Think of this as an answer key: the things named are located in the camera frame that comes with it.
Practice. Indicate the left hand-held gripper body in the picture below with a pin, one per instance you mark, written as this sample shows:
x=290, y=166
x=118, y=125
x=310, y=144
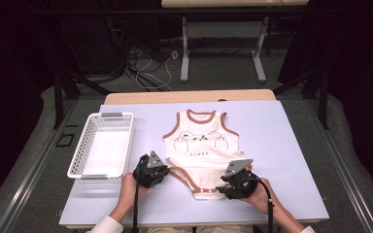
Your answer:
x=150, y=171

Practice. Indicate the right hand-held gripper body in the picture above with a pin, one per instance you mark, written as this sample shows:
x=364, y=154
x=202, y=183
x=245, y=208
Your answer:
x=243, y=186

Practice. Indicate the cream baby bodysuit brown trim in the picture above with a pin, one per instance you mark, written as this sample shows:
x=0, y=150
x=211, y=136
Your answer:
x=200, y=161

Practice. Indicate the white perforated plastic basket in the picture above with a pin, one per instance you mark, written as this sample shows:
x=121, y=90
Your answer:
x=77, y=161

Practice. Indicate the person's right hand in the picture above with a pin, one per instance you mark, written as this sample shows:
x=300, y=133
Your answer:
x=262, y=199

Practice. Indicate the person's left hand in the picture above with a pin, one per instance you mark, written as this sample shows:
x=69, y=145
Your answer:
x=129, y=192

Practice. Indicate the pale lilac table mat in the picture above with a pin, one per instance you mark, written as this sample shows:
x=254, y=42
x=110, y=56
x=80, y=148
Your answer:
x=281, y=129

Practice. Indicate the black metal stand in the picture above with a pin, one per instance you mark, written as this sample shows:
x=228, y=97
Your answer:
x=58, y=103
x=323, y=103

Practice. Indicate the dark curtain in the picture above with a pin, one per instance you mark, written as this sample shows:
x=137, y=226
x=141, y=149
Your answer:
x=6, y=97
x=362, y=81

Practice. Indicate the black horizontal bar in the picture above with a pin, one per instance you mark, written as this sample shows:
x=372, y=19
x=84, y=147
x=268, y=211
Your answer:
x=110, y=12

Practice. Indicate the desk with white legs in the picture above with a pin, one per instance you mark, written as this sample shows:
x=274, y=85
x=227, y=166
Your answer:
x=223, y=3

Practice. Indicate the black floor socket frame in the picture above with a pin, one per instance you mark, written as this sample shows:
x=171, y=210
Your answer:
x=58, y=142

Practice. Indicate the aluminium floor rail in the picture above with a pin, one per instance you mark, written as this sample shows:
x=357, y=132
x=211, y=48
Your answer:
x=346, y=181
x=29, y=181

